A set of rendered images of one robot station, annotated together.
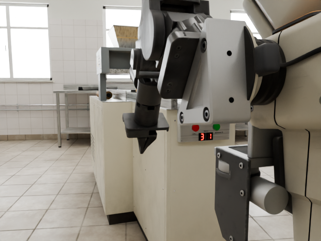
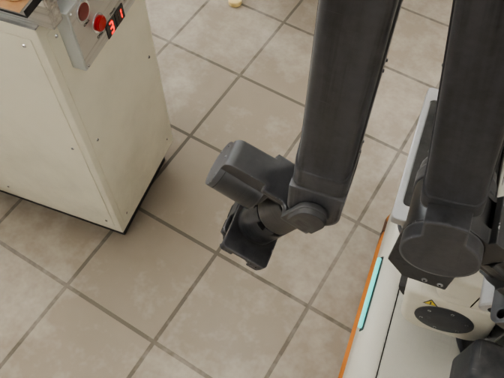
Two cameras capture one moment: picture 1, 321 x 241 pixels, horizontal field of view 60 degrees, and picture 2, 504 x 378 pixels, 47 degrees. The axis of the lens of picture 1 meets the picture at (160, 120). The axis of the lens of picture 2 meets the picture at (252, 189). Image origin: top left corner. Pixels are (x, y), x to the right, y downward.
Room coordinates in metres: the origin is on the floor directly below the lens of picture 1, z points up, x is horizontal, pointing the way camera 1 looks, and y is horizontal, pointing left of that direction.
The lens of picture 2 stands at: (0.45, 0.31, 1.52)
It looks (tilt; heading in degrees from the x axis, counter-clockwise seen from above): 60 degrees down; 308
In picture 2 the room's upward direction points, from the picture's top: straight up
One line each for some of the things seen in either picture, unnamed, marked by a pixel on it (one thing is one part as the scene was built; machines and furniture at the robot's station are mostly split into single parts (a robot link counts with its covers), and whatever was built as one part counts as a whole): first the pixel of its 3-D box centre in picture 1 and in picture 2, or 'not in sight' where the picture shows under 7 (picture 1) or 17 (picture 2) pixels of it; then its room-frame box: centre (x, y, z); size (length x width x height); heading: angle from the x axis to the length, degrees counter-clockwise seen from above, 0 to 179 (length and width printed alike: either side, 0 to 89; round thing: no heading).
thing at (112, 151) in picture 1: (135, 144); not in sight; (2.48, 0.22, 0.42); 1.28 x 0.72 x 0.84; 18
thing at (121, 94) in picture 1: (112, 93); not in sight; (2.41, 0.42, 0.88); 1.28 x 0.01 x 0.07; 18
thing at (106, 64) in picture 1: (149, 76); not in sight; (2.03, 0.08, 1.01); 0.72 x 0.33 x 0.34; 108
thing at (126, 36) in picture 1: (149, 41); not in sight; (2.03, 0.08, 1.25); 0.56 x 0.29 x 0.14; 108
